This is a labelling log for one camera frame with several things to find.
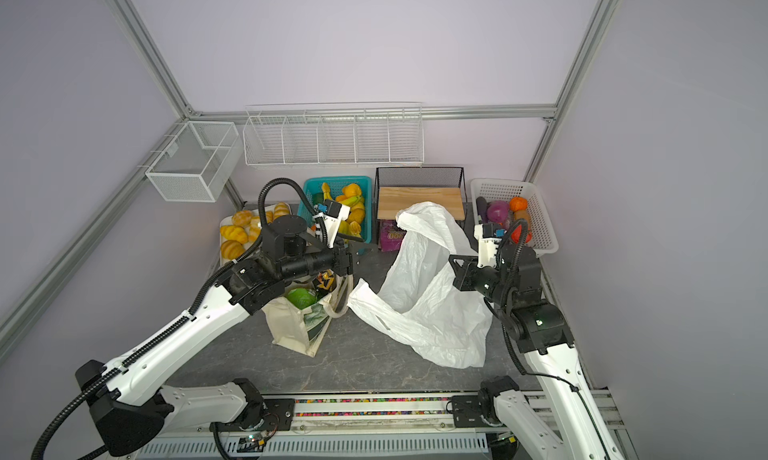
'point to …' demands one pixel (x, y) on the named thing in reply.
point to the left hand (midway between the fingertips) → (370, 250)
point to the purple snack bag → (391, 235)
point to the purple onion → (497, 210)
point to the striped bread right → (281, 209)
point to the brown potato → (521, 214)
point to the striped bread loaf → (255, 229)
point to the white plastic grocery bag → (422, 300)
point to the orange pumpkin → (518, 203)
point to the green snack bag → (302, 297)
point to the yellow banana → (349, 201)
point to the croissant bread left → (233, 233)
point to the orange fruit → (352, 190)
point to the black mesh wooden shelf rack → (396, 188)
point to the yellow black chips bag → (325, 280)
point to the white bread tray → (228, 221)
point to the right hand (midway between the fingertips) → (452, 259)
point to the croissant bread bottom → (231, 249)
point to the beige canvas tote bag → (298, 330)
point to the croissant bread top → (242, 218)
